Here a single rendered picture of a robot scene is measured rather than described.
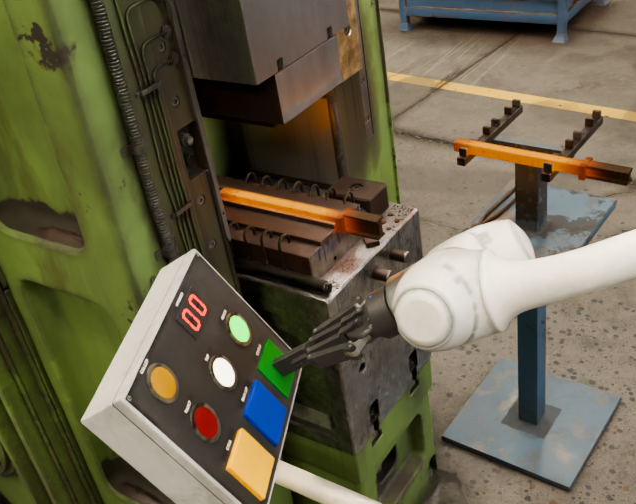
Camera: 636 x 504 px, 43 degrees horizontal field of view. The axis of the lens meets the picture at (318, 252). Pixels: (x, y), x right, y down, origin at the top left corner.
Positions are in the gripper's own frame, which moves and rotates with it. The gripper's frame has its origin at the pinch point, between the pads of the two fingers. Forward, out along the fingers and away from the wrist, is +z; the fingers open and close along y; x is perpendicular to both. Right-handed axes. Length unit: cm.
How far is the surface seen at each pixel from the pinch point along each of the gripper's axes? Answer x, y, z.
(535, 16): -109, 415, -13
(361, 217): -3.7, 43.5, -4.9
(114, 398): 22.5, -26.0, 5.4
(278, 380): -0.7, -2.3, 3.5
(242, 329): 9.1, 0.3, 3.4
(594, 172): -32, 66, -44
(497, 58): -110, 389, 15
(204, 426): 9.7, -20.9, 3.5
